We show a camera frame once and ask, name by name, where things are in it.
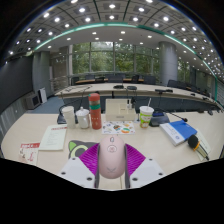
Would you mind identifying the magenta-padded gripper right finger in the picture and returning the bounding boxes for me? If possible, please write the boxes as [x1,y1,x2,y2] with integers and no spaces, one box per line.
[124,143,167,190]

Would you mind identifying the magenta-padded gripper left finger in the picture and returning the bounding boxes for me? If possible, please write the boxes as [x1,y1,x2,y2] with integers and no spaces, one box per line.
[58,143,101,189]

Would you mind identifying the pink computer mouse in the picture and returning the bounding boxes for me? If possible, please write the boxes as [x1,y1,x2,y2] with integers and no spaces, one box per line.
[98,134,127,180]

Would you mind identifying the white paper booklet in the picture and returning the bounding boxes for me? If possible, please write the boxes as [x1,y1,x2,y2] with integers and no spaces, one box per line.
[38,124,68,152]

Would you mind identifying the red and white booklet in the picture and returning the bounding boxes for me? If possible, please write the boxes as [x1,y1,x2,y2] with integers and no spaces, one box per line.
[18,142,41,167]

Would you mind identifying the blue and white book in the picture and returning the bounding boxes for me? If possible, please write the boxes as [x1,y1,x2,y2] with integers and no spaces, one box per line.
[158,119,198,147]

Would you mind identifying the colourful sticker sheet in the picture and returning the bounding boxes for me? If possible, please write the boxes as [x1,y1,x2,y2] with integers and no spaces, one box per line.
[101,120,137,136]

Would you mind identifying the dark gooseneck microphone base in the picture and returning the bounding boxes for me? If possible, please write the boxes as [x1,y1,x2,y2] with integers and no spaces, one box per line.
[148,109,189,128]

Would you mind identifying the black gooseneck desk microphone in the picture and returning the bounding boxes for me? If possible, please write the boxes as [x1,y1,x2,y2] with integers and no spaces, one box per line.
[56,84,93,125]

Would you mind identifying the white lidded ceramic mug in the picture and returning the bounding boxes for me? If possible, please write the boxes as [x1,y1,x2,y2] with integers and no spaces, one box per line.
[75,106,91,130]

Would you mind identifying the green-printed paper drink cup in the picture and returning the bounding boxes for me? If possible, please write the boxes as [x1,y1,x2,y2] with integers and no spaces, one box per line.
[138,98,155,129]

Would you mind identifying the white paper cup stack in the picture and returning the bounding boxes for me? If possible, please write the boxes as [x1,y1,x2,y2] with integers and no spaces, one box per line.
[61,105,77,130]

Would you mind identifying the red bottle with green band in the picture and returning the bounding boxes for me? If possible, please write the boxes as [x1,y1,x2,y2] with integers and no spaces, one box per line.
[88,92,103,131]

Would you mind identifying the cream cardboard box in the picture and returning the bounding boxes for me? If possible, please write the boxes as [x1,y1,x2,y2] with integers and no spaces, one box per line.
[105,98,138,122]

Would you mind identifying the grey monitor on floor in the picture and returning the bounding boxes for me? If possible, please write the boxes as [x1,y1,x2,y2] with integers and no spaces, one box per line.
[25,93,42,110]

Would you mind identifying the white floor cabinet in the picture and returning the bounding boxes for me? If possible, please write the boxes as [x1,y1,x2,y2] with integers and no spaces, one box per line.
[37,87,48,104]

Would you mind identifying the curved conference table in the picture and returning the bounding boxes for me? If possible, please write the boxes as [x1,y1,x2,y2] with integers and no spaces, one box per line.
[54,82,224,112]

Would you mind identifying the dark office chairs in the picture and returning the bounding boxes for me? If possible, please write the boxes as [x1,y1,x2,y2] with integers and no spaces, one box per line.
[71,73,216,98]

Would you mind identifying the ceiling lights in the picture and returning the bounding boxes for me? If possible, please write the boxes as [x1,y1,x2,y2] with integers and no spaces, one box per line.
[6,0,224,81]

